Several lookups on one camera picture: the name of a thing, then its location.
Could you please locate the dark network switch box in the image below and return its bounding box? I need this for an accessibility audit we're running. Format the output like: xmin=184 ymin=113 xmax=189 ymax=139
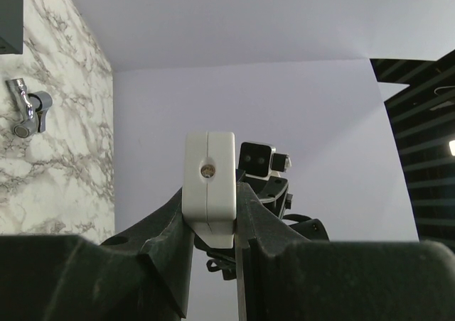
xmin=0 ymin=0 xmax=24 ymax=55

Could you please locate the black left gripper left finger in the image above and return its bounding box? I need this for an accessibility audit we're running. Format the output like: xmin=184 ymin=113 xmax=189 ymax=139
xmin=1 ymin=193 xmax=193 ymax=320

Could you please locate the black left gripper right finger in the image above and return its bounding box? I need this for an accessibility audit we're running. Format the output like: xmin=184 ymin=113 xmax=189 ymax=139
xmin=235 ymin=183 xmax=454 ymax=320

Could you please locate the white remote control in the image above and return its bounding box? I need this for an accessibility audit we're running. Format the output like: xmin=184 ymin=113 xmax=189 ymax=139
xmin=182 ymin=132 xmax=237 ymax=249

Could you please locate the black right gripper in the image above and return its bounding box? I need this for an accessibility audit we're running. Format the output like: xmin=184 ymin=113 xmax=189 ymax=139
xmin=194 ymin=169 xmax=329 ymax=281

